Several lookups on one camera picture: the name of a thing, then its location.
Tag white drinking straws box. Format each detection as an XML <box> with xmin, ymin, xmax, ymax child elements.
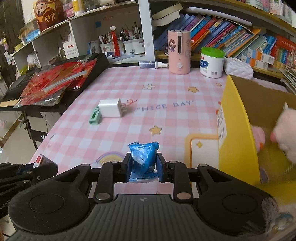
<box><xmin>63</xmin><ymin>34</ymin><xmax>79</xmax><ymax>59</ymax></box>

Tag orange white medicine boxes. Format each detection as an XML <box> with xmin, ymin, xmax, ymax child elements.
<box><xmin>241</xmin><ymin>48</ymin><xmax>274</xmax><ymax>70</ymax></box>

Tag pink cylindrical humidifier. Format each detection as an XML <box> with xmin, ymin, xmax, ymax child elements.
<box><xmin>168</xmin><ymin>30</ymin><xmax>191</xmax><ymax>74</ymax></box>

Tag blue spray bottle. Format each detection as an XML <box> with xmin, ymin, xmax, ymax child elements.
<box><xmin>138</xmin><ymin>61</ymin><xmax>169</xmax><ymax>69</ymax></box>

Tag red shiny packaging bag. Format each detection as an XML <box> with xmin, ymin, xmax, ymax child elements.
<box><xmin>13</xmin><ymin>54</ymin><xmax>97</xmax><ymax>108</ymax></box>

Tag white quilted pouch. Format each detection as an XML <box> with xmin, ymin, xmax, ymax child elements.
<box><xmin>224</xmin><ymin>58</ymin><xmax>254</xmax><ymax>80</ymax></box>

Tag white shelf unit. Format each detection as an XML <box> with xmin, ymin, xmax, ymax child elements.
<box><xmin>13</xmin><ymin>1</ymin><xmax>155</xmax><ymax>70</ymax></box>

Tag yellow cardboard box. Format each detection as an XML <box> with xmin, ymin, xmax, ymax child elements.
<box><xmin>217</xmin><ymin>75</ymin><xmax>295</xmax><ymax>205</ymax></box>

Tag red fortune god box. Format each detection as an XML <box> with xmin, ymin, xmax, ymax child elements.
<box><xmin>33</xmin><ymin>0</ymin><xmax>66</xmax><ymax>32</ymax></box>

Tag red figurine doll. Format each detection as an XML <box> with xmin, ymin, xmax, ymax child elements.
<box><xmin>110</xmin><ymin>26</ymin><xmax>120</xmax><ymax>57</ymax></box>

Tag white jar green lid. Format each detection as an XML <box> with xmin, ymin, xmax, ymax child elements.
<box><xmin>200</xmin><ymin>47</ymin><xmax>225</xmax><ymax>78</ymax></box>

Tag white pen holder cups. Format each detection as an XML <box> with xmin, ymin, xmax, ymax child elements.
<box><xmin>99</xmin><ymin>38</ymin><xmax>145</xmax><ymax>55</ymax></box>

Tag blue packet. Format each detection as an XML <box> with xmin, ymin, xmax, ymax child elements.
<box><xmin>129</xmin><ymin>142</ymin><xmax>159</xmax><ymax>183</ymax></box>

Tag pink checkered tablecloth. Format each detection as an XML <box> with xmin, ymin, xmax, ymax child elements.
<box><xmin>36</xmin><ymin>67</ymin><xmax>226</xmax><ymax>172</ymax></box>

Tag pink plush toy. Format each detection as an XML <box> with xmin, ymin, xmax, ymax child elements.
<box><xmin>251</xmin><ymin>103</ymin><xmax>295</xmax><ymax>164</ymax></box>

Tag small white red box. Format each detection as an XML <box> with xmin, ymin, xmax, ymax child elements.
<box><xmin>33</xmin><ymin>154</ymin><xmax>57</xmax><ymax>168</ymax></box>

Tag row of colourful books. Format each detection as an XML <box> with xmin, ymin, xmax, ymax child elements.
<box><xmin>152</xmin><ymin>14</ymin><xmax>296</xmax><ymax>70</ymax></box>

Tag mint green correction tape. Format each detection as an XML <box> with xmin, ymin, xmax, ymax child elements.
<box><xmin>89</xmin><ymin>106</ymin><xmax>101</xmax><ymax>125</ymax></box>

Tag white charger cube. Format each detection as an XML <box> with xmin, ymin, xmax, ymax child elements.
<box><xmin>98</xmin><ymin>98</ymin><xmax>123</xmax><ymax>118</ymax></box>

